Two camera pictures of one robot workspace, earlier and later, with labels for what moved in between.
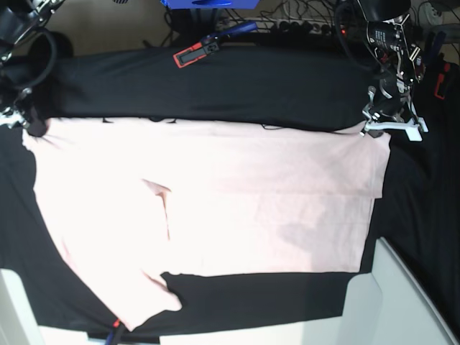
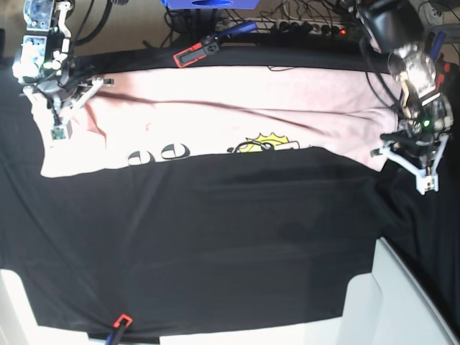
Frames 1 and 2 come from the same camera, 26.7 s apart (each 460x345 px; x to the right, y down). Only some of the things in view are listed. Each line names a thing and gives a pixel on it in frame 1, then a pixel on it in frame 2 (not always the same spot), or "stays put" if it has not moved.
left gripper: (24, 113) to (44, 65)
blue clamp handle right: (439, 39) stays put
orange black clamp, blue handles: (209, 44) stays put
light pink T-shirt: (129, 200) to (143, 117)
